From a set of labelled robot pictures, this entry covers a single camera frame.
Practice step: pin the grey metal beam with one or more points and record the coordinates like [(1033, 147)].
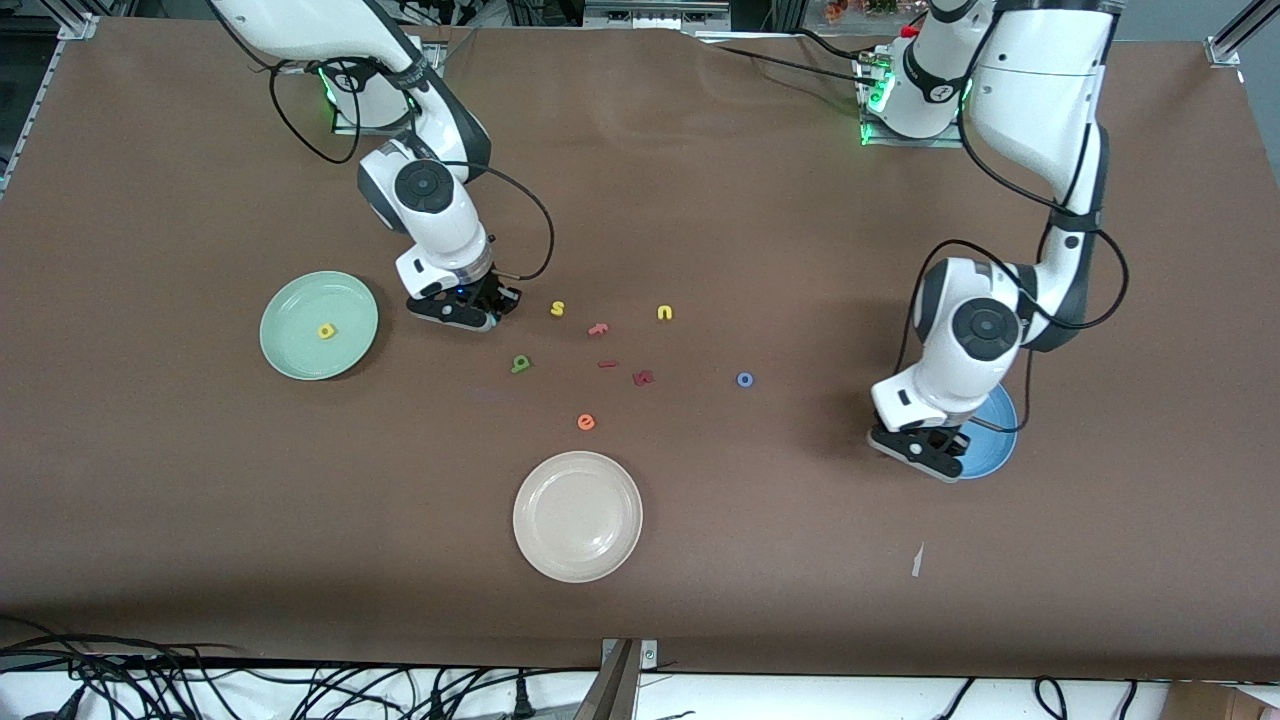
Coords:
[(610, 695)]

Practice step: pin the orange pink decoration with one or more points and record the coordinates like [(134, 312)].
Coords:
[(850, 8)]

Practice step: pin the cardboard box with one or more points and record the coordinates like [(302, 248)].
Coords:
[(1210, 705)]

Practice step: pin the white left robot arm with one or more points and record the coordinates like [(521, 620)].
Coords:
[(985, 330)]

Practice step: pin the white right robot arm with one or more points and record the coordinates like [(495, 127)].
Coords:
[(430, 215)]

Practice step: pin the green plate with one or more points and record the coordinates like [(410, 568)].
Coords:
[(300, 350)]

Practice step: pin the blue plate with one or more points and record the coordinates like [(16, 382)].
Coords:
[(995, 450)]

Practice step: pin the small metal bracket plate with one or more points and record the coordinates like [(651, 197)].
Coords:
[(648, 655)]

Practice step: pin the white paper scrap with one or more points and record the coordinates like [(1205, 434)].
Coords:
[(917, 562)]

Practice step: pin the aluminium frame profile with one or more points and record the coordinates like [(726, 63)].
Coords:
[(1235, 40), (75, 27)]

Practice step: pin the grey metal box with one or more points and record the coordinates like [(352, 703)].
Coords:
[(655, 12)]

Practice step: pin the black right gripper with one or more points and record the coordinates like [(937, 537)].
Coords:
[(492, 292)]

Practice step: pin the brown table cover sheet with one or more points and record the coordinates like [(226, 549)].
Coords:
[(700, 200)]

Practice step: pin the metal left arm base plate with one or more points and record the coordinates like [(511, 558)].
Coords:
[(915, 142)]

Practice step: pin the beige plate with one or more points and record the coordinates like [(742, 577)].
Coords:
[(577, 517)]

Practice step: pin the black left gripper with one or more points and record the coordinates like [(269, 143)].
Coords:
[(961, 428)]

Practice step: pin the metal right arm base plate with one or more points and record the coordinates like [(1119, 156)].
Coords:
[(350, 128)]

